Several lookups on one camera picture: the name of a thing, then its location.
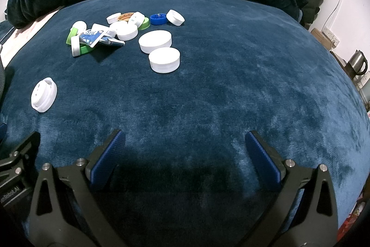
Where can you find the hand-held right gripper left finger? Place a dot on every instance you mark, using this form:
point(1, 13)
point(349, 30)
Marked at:
point(108, 160)

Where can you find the medium white lid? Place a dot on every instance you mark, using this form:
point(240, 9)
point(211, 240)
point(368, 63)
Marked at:
point(125, 30)

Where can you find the steel kettle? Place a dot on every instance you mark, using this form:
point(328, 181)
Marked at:
point(357, 63)

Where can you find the cardboard box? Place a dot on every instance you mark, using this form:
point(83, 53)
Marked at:
point(319, 35)

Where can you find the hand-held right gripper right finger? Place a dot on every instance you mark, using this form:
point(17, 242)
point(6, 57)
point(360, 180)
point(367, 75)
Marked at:
point(261, 160)

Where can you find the orange cap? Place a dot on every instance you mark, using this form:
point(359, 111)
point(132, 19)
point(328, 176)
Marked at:
point(125, 16)

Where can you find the blue white ointment tube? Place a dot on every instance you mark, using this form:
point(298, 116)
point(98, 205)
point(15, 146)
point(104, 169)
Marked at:
point(92, 37)
point(114, 42)

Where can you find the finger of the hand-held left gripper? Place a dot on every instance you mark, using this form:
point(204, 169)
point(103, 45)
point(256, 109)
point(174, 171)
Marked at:
point(23, 151)

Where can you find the white flip cap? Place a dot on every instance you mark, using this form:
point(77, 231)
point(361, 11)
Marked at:
point(43, 95)

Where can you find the green and white cap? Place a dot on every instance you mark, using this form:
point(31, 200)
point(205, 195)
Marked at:
point(145, 24)

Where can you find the blue cap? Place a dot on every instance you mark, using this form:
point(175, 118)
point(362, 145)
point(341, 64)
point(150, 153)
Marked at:
point(158, 19)

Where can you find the large white lid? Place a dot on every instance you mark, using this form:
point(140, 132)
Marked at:
point(164, 59)
point(155, 40)

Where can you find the red printed packaging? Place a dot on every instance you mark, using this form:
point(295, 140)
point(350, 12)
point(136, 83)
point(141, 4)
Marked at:
point(351, 219)

